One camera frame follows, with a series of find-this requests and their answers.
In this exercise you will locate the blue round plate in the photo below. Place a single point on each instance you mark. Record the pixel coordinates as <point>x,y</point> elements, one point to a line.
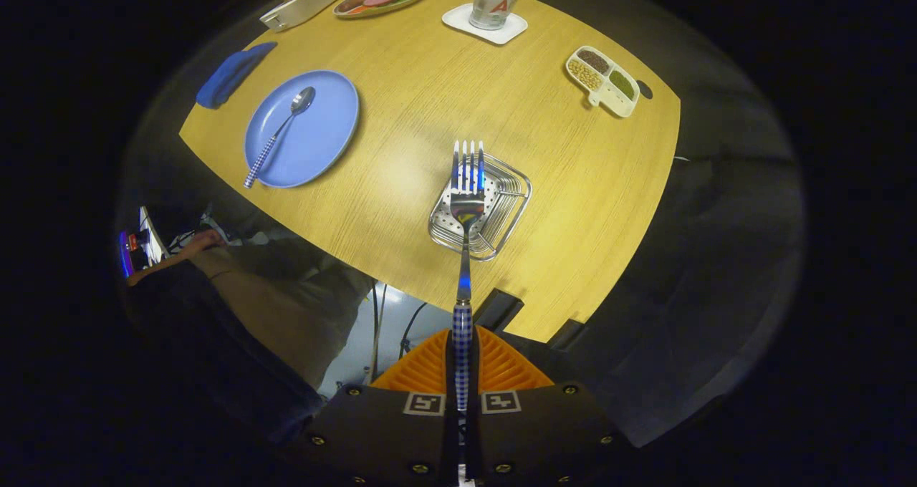
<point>326,132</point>

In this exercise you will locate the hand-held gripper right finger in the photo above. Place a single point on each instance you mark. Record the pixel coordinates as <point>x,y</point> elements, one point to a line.
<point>544,437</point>

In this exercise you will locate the white toaster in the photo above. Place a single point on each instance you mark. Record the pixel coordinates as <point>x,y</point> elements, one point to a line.
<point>301,6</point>

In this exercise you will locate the white divided seed dish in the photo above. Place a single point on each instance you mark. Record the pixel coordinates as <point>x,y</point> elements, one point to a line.
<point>605,82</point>

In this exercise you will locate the blue folded towel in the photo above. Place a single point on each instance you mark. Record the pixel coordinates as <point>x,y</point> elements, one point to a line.
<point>229,79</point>

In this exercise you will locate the black table bracket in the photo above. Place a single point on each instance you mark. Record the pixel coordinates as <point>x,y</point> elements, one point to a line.
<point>498,309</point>
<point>566,334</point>

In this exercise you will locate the white drink bottle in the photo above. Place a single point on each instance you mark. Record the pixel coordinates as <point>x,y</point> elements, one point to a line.
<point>496,0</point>

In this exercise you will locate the white flat device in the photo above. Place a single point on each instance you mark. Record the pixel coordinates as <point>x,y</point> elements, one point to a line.
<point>152,233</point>

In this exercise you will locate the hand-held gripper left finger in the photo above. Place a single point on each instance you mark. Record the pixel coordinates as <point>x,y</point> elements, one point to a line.
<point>380,437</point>

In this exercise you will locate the device with purple screen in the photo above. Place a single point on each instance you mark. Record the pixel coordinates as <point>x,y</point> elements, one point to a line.
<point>127,254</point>

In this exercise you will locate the white square coaster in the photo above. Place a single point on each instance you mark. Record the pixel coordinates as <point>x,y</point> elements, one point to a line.
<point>458,20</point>

